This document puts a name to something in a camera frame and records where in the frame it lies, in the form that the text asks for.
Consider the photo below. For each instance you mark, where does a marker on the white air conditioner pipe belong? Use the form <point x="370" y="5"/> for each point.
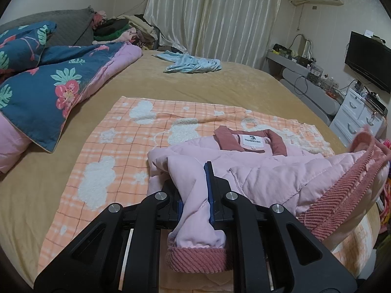
<point x="297" y="15"/>

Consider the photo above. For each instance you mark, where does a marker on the pile of mixed clothes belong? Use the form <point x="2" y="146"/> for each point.
<point x="122" y="27"/>

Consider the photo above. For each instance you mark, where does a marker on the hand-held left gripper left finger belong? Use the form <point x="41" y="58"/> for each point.
<point x="180" y="211"/>

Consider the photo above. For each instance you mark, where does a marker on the pile of desk clutter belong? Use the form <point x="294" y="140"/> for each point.
<point x="305" y="61"/>

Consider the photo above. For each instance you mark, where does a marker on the black set-top box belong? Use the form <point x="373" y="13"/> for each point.
<point x="376" y="103"/>

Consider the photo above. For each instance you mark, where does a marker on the orange plaid blanket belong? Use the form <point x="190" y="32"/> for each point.
<point x="122" y="146"/>

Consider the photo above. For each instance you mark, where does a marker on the white drawer cabinet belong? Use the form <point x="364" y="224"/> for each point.
<point x="351" y="116"/>

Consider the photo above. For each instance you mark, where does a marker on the bed with tan sheet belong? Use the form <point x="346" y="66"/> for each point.
<point x="213" y="85"/>

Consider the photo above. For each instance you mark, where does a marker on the grey quilted headboard cushion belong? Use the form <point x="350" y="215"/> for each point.
<point x="67" y="27"/>

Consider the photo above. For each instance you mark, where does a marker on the cream pleated curtain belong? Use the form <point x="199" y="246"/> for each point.
<point x="213" y="15"/>

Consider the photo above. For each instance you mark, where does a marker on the pink quilted jacket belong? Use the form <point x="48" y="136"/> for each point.
<point x="265" y="174"/>

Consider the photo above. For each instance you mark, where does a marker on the blue floral pillow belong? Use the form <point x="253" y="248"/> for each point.
<point x="21" y="42"/>

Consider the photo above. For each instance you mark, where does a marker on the grey desk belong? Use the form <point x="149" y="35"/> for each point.
<point x="305" y="82"/>

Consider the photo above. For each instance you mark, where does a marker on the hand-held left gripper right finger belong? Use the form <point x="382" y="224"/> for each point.
<point x="210" y="195"/>

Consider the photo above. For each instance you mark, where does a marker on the light blue cloth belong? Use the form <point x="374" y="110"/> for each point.
<point x="192" y="64"/>

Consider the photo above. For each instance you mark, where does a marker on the black flat television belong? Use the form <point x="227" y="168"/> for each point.
<point x="369" y="58"/>

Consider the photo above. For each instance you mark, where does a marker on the blue floral quilt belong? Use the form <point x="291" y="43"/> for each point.
<point x="45" y="82"/>

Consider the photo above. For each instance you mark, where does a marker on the small white box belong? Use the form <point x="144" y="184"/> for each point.
<point x="368" y="32"/>

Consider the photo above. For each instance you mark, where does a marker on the bright pink object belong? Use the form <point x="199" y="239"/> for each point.
<point x="386" y="146"/>

